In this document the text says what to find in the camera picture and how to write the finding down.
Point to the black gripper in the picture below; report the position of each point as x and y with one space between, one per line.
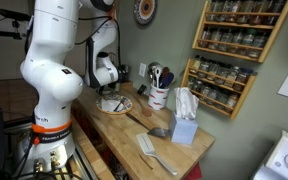
108 88

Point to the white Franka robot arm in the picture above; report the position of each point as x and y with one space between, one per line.
50 83

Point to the white paper napkin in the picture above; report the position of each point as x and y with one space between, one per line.
107 105

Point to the metal fork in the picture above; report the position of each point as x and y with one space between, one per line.
119 105

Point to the colourful patterned plate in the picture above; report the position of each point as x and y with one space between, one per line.
127 105

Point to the small black timer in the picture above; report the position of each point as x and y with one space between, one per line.
141 90

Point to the metal ladle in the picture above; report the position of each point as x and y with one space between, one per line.
153 67

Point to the white utensil crock red print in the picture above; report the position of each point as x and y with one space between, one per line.
158 98

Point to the white slotted spoon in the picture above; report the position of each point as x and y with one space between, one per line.
157 75

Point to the brown wooden spoon in crock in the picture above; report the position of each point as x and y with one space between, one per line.
165 73

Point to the blue spatula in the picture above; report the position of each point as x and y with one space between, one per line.
168 80

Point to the low wooden bench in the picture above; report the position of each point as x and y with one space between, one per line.
90 156

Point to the white tissue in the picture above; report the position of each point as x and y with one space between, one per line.
185 103

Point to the pale blue tissue box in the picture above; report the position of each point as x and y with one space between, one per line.
182 131

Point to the red cloth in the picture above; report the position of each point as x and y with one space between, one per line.
194 172

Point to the wooden spice rack two shelves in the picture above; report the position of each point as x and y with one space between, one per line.
242 100

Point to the spice jar blue lid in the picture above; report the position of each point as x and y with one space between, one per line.
244 76

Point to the wooden spice rack three shelves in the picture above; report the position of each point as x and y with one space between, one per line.
274 36

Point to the white kitchen stove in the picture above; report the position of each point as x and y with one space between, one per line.
284 160

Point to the white wall outlet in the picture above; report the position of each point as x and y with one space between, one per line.
142 70

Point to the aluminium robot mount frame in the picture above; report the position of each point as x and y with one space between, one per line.
84 163

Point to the black camera boom stand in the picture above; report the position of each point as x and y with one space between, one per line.
12 15

